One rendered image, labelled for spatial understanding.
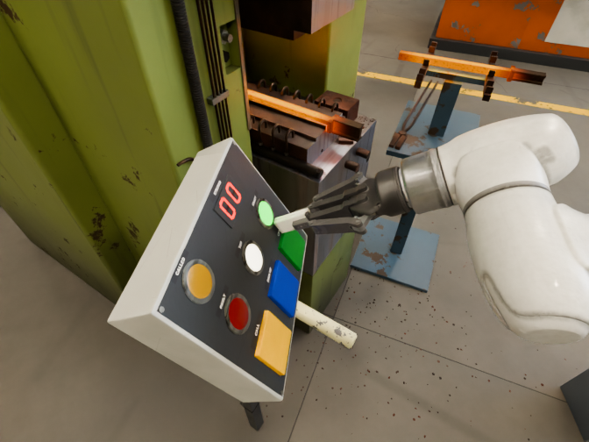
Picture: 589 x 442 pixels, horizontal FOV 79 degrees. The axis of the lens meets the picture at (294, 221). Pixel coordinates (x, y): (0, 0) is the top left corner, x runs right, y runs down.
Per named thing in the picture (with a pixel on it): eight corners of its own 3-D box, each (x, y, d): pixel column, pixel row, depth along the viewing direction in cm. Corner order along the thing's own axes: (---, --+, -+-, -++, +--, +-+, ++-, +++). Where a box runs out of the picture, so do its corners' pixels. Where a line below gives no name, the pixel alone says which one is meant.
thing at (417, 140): (479, 118, 150) (480, 114, 148) (470, 174, 125) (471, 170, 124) (407, 104, 158) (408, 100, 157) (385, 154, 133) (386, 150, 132)
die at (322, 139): (340, 134, 112) (343, 110, 106) (307, 168, 100) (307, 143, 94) (236, 98, 127) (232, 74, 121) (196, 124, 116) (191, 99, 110)
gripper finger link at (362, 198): (375, 208, 59) (375, 214, 58) (315, 225, 64) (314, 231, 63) (365, 191, 57) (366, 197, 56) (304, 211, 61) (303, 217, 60)
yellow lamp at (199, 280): (223, 283, 48) (217, 264, 45) (199, 309, 45) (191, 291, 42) (205, 273, 49) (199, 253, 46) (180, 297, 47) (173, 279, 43)
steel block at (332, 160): (358, 213, 151) (377, 119, 118) (312, 276, 129) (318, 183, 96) (253, 167, 171) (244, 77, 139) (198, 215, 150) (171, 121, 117)
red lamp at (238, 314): (258, 313, 53) (255, 298, 50) (237, 338, 50) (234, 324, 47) (241, 303, 54) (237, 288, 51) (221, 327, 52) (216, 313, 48)
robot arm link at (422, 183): (447, 178, 59) (411, 188, 61) (432, 135, 53) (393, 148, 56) (457, 218, 52) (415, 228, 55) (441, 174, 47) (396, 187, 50)
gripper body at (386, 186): (415, 223, 55) (359, 237, 59) (411, 186, 60) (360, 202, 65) (400, 189, 50) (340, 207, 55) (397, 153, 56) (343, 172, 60)
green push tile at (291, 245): (306, 241, 74) (288, 217, 69) (301, 271, 69) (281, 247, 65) (298, 243, 75) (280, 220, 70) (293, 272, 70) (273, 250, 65)
